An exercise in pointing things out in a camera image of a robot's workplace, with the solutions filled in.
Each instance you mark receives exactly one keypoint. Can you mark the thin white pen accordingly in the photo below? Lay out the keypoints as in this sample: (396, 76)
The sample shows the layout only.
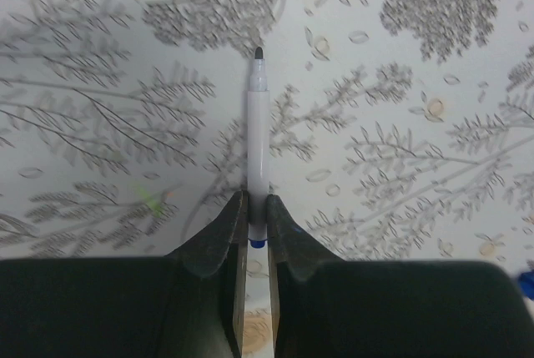
(258, 149)

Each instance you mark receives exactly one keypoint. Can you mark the small blue pen cap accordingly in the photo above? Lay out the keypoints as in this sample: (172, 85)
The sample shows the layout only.
(526, 283)

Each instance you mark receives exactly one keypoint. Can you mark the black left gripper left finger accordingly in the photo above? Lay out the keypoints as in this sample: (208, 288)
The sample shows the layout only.
(188, 303)

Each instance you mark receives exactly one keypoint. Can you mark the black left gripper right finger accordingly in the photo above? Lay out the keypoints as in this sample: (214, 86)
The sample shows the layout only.
(324, 306)

